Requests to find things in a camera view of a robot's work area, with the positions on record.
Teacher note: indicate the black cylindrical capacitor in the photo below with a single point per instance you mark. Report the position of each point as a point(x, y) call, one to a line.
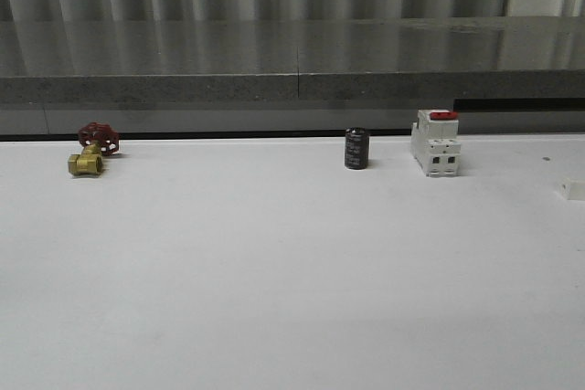
point(356, 153)

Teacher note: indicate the brass valve red handwheel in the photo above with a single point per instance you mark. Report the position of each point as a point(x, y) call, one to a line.
point(98, 140)

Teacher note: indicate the grey stone counter ledge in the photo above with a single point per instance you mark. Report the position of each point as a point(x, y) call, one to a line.
point(518, 74)

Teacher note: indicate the small white plastic block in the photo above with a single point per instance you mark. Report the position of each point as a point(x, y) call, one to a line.
point(572, 189)

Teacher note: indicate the white circuit breaker red switch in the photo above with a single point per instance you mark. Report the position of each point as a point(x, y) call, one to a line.
point(434, 142)

